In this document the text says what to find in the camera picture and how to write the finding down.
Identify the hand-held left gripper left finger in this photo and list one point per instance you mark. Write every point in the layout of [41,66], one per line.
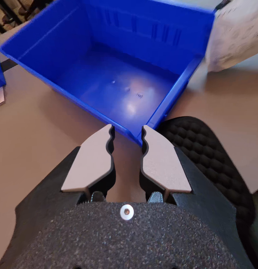
[89,164]

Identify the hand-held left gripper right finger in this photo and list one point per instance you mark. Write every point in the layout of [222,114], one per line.
[164,164]

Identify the printed white paper bag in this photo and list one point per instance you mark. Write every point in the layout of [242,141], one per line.
[238,33]

